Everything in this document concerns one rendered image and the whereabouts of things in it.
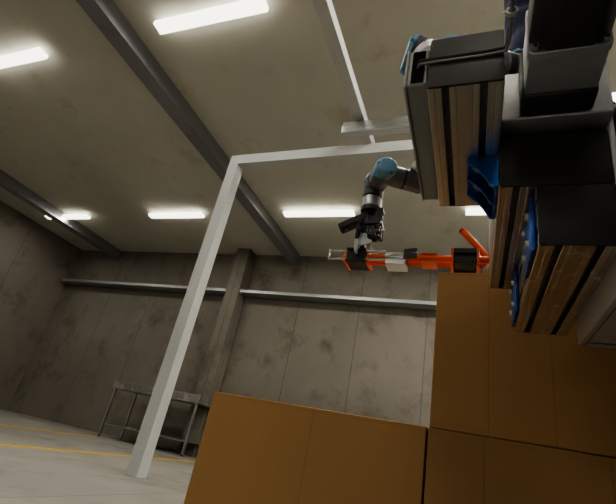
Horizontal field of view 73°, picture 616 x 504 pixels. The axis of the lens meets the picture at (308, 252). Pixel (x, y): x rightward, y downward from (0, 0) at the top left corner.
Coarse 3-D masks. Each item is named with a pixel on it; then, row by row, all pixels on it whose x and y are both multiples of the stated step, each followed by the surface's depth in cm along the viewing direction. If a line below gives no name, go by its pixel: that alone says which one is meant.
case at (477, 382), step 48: (480, 288) 109; (480, 336) 103; (528, 336) 100; (576, 336) 96; (432, 384) 102; (480, 384) 98; (528, 384) 95; (576, 384) 92; (480, 432) 94; (528, 432) 91; (576, 432) 88
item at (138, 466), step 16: (240, 176) 465; (224, 192) 446; (224, 208) 437; (224, 224) 438; (208, 240) 422; (208, 256) 413; (208, 272) 413; (192, 288) 400; (192, 304) 391; (192, 320) 391; (176, 336) 380; (176, 352) 372; (160, 368) 370; (176, 368) 372; (160, 384) 362; (160, 400) 355; (144, 416) 353; (160, 416) 354; (144, 432) 346; (144, 448) 339; (128, 464) 337; (144, 464) 338
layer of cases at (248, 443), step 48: (240, 432) 113; (288, 432) 109; (336, 432) 105; (384, 432) 101; (432, 432) 97; (192, 480) 111; (240, 480) 107; (288, 480) 103; (336, 480) 99; (384, 480) 96; (432, 480) 93; (480, 480) 90; (528, 480) 87; (576, 480) 85
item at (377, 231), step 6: (366, 210) 153; (372, 210) 152; (378, 210) 151; (372, 216) 152; (378, 216) 150; (360, 222) 149; (366, 222) 149; (372, 222) 148; (378, 222) 147; (366, 228) 149; (372, 228) 148; (378, 228) 148; (372, 234) 147; (378, 234) 148; (372, 240) 151; (378, 240) 150
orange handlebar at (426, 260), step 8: (344, 256) 146; (368, 256) 143; (376, 256) 142; (384, 256) 141; (424, 256) 136; (432, 256) 135; (440, 256) 135; (448, 256) 134; (480, 256) 131; (488, 256) 130; (376, 264) 146; (384, 264) 145; (408, 264) 142; (416, 264) 141; (424, 264) 138; (432, 264) 137; (440, 264) 138; (448, 264) 137; (480, 264) 133
